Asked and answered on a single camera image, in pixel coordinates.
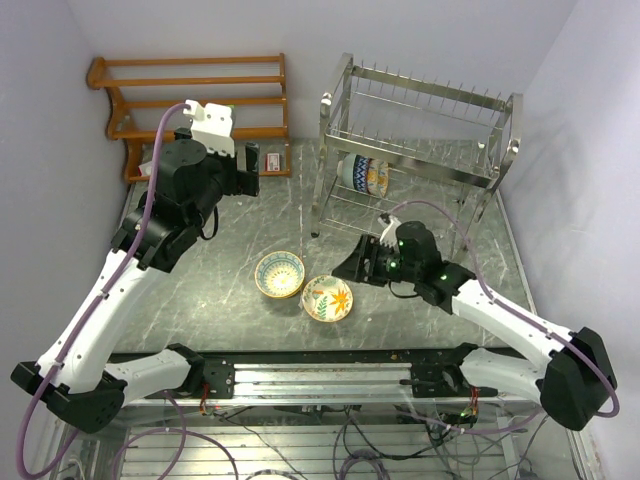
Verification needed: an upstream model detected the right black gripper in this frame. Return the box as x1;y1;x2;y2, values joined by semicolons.
332;234;421;287

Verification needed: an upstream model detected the leaf flower patterned bowl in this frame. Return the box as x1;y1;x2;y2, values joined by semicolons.
301;275;354;323

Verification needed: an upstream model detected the orange blue floral bowl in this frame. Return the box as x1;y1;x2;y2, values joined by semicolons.
367;159;389;198

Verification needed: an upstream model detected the steel dish rack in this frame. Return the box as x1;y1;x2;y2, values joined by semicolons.
310;53;524;238

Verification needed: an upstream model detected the teal dotted bowl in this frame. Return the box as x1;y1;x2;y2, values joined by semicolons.
337;154;357;189

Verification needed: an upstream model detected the blue zigzag red bowl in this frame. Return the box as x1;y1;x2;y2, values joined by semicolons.
351;155;370;194

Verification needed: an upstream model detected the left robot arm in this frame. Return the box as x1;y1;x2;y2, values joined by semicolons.
11;139;260;434

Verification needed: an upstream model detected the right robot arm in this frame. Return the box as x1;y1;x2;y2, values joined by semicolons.
332;216;617;431

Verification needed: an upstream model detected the small red white box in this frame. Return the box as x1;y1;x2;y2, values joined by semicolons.
265;152;281;173

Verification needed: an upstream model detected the yellow sunburst patterned bowl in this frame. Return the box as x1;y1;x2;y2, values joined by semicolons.
254;250;306;299

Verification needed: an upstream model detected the white paper card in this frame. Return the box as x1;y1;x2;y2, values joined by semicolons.
138;161;153;177

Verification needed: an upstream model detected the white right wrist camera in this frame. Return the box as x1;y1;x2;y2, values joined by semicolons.
378;212;401;248

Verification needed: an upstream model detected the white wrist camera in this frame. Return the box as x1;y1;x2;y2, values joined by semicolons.
378;212;401;248
183;100;236;157

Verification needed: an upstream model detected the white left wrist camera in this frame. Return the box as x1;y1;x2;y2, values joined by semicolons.
183;100;236;157

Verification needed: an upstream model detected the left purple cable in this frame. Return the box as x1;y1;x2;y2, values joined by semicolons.
14;101;191;479

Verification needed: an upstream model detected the purple cable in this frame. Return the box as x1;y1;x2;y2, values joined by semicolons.
387;200;621;419
14;101;191;479

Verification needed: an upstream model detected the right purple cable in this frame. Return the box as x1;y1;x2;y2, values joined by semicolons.
387;200;621;419

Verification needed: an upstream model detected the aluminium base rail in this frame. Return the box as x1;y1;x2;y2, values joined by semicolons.
112;360;561;406

